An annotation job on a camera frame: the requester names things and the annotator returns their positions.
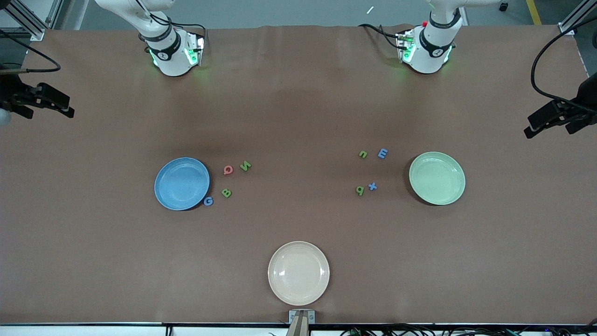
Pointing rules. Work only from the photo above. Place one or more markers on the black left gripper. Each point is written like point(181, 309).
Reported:
point(585, 99)

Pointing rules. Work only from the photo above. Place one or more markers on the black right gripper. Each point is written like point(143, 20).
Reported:
point(10, 91)

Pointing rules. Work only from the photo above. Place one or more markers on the blue foam letter m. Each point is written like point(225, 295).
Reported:
point(382, 153)

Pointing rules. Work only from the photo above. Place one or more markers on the blue foam letter G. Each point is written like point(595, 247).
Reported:
point(205, 201)

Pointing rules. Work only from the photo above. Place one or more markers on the red foam letter Q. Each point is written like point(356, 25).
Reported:
point(225, 170)

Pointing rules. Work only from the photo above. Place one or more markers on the green foam letter q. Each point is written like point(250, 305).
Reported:
point(360, 192)

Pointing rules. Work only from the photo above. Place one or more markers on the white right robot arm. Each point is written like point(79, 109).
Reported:
point(170, 56)

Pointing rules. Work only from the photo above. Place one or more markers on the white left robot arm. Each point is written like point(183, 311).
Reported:
point(426, 56)

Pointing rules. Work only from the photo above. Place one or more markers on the green plate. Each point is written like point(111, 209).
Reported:
point(437, 178)

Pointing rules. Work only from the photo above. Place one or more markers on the blue plate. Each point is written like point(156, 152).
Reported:
point(182, 184)

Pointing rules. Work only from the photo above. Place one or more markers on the beige plate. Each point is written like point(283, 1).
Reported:
point(298, 273)

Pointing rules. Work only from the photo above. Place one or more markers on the black caster wheel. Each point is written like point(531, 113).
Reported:
point(503, 5)

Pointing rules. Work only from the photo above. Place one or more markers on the brown table cover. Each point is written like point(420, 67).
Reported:
point(298, 116)

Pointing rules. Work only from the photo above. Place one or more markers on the aluminium frame extrusion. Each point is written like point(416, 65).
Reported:
point(32, 28)
point(571, 24)

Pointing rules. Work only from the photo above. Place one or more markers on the white table edge rail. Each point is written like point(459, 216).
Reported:
point(93, 330)

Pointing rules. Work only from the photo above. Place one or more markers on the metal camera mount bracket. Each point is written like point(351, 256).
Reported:
point(301, 322)

